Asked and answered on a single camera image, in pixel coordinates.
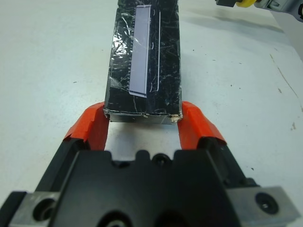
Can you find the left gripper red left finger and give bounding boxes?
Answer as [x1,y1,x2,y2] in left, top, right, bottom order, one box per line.
[34,101,111,193]

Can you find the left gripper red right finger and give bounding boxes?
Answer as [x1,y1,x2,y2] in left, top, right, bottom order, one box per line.
[177,101,258,190]

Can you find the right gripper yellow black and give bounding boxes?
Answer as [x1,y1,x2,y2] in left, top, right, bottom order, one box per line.
[214,0,257,9]

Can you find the black glossy box lid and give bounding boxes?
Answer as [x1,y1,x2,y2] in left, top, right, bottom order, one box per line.
[104,0,183,125]

